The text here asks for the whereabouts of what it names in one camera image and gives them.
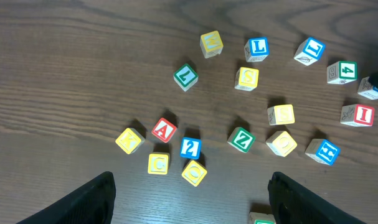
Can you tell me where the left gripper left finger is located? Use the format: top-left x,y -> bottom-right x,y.
18,171 -> 116,224

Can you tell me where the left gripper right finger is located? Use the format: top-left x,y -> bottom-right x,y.
268,172 -> 364,224

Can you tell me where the blue P block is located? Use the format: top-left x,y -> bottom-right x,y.
357,77 -> 378,100

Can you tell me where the green N block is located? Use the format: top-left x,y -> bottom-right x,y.
248,212 -> 276,224

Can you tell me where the yellow s block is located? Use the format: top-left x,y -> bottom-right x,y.
267,104 -> 295,126
234,67 -> 259,91

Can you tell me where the green 4 block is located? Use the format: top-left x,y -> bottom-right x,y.
326,61 -> 357,85

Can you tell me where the upper red I block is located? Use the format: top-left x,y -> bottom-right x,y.
340,104 -> 375,127

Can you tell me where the blue H block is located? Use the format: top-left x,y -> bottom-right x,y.
305,139 -> 341,166

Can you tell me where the yellow O block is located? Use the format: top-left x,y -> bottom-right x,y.
266,131 -> 297,157

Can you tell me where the yellow K block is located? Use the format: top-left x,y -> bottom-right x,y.
115,128 -> 145,154

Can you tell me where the blue tilted L block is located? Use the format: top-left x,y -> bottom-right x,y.
293,37 -> 326,66

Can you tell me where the yellow C block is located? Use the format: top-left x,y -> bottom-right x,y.
148,152 -> 169,175

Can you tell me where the green Z block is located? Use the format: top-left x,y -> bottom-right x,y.
227,127 -> 256,153

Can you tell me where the red A block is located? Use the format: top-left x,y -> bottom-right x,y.
151,117 -> 177,143

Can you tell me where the yellow Q block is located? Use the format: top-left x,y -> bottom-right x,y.
182,159 -> 207,187

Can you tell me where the blue 2 block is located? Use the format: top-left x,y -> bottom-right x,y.
180,137 -> 202,159

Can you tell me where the green 7 block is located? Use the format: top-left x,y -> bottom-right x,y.
173,63 -> 199,91

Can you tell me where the yellow block top left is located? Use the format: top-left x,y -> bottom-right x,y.
200,30 -> 224,58

